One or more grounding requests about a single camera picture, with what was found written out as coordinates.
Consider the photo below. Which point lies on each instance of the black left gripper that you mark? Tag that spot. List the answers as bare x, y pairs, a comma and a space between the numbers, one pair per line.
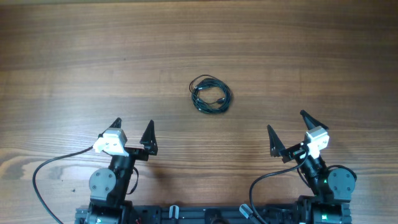
147, 140

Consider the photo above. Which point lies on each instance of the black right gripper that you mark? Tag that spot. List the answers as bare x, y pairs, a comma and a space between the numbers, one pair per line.
296, 151

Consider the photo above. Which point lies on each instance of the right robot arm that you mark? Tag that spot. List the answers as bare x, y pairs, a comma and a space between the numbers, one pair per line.
332, 186

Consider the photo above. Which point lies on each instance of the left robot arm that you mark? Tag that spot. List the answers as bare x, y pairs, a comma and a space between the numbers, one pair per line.
109, 186

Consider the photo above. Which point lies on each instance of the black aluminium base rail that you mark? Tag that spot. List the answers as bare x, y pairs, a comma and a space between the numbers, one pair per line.
214, 214

